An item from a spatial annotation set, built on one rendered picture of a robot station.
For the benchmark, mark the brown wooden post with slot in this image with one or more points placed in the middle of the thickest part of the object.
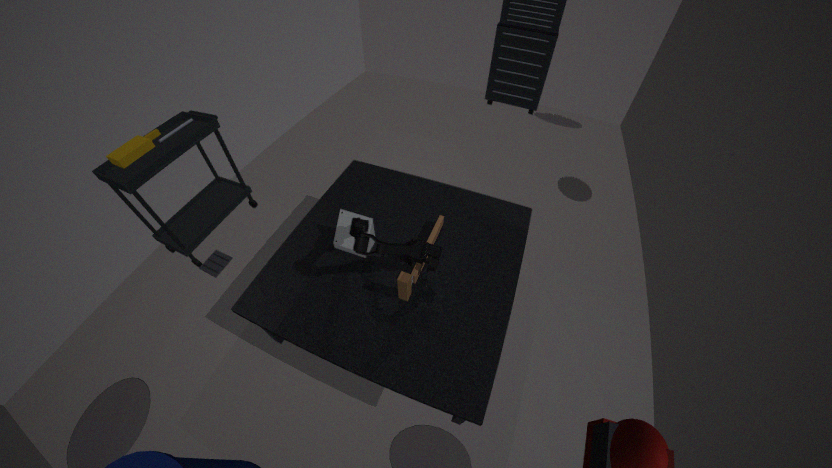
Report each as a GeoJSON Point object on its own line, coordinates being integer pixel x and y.
{"type": "Point", "coordinates": [404, 285]}

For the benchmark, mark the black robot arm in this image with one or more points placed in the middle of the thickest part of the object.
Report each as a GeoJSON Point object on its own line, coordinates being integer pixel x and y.
{"type": "Point", "coordinates": [417, 249]}

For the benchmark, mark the wooden side rail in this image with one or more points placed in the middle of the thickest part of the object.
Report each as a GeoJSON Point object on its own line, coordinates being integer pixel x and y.
{"type": "Point", "coordinates": [431, 240]}

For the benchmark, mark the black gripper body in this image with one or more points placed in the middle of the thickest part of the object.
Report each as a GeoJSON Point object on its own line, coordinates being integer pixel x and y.
{"type": "Point", "coordinates": [432, 264]}

